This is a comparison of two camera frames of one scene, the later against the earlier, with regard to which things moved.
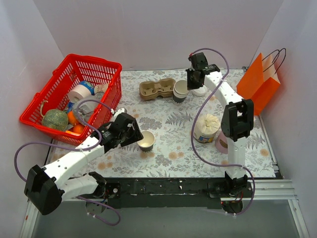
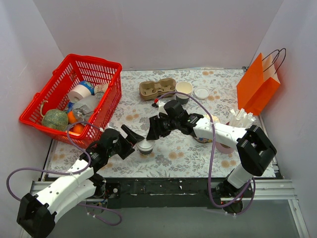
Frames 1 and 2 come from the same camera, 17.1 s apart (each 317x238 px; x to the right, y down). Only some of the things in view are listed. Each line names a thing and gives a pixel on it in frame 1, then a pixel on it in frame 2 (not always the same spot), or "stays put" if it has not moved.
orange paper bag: x=260 y=83 stays put
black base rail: x=169 y=193 stays put
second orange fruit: x=78 y=129 stays put
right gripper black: x=193 y=75 -> x=158 y=124
